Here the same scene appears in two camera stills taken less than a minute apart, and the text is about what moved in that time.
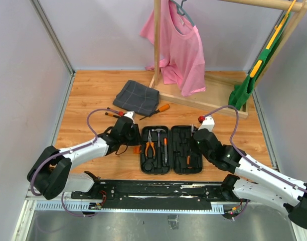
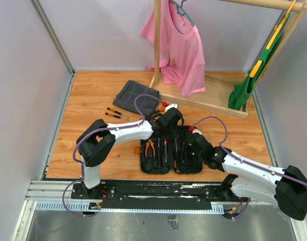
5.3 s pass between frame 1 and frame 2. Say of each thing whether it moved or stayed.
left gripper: moved
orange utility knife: stayed
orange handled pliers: stayed
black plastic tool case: stayed
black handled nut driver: moved
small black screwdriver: stayed
